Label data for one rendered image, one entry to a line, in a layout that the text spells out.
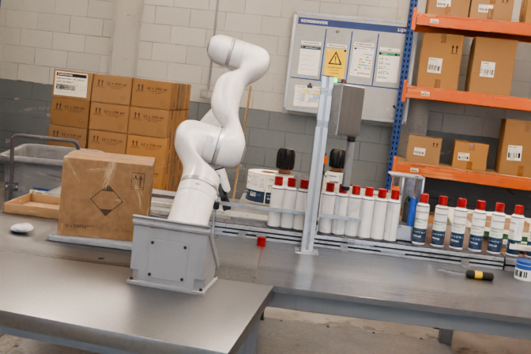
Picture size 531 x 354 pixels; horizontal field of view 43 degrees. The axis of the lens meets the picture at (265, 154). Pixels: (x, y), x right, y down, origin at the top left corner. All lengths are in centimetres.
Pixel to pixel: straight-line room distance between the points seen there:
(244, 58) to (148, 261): 82
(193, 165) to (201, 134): 11
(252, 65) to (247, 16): 498
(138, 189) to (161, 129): 364
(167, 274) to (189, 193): 25
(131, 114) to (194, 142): 394
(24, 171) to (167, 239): 290
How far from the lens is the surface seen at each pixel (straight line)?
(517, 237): 282
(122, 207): 235
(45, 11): 815
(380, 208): 268
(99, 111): 612
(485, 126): 712
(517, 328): 227
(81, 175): 235
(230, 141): 213
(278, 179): 265
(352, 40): 698
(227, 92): 224
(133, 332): 163
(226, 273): 215
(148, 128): 599
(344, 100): 249
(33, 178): 473
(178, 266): 191
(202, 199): 201
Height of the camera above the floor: 142
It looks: 6 degrees down
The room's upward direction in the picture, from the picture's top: 7 degrees clockwise
